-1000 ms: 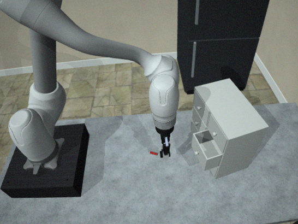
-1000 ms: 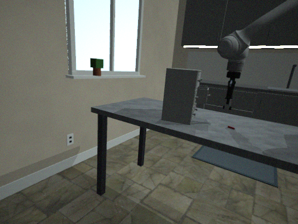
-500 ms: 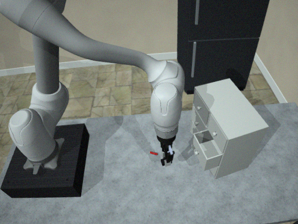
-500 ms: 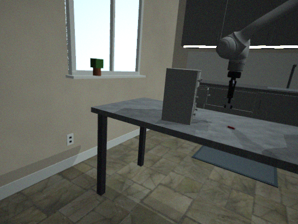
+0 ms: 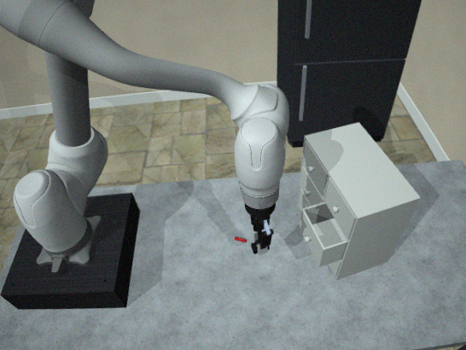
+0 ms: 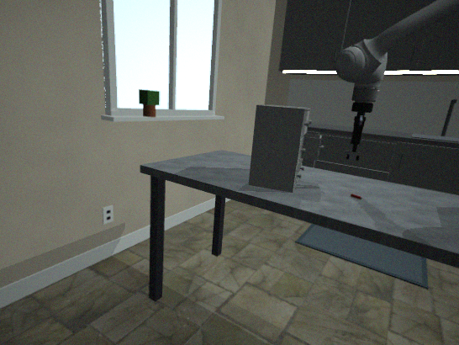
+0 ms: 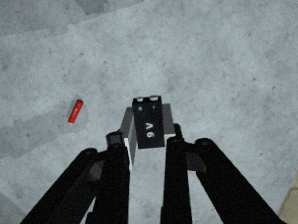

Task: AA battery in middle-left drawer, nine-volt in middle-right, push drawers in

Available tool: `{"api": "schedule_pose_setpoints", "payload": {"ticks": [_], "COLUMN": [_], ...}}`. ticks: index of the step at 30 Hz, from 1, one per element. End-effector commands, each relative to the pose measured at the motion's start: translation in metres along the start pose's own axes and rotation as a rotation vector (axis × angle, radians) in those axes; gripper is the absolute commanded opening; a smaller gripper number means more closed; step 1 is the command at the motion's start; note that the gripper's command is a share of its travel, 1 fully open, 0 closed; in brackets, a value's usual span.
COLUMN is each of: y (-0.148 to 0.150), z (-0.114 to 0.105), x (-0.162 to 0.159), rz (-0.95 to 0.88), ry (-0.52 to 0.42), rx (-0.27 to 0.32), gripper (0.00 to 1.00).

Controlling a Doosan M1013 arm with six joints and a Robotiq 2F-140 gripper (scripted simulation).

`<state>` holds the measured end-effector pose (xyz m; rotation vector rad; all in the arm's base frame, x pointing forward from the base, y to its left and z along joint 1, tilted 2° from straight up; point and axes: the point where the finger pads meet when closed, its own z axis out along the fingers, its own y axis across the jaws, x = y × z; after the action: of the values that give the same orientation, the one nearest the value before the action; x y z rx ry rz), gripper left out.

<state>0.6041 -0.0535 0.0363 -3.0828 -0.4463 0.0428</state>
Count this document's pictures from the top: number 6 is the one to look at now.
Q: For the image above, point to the small grey chest of drawers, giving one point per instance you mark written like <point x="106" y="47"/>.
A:
<point x="276" y="140"/>

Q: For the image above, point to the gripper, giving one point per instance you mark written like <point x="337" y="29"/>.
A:
<point x="361" y="109"/>

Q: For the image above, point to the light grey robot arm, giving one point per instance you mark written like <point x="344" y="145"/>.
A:
<point x="365" y="62"/>

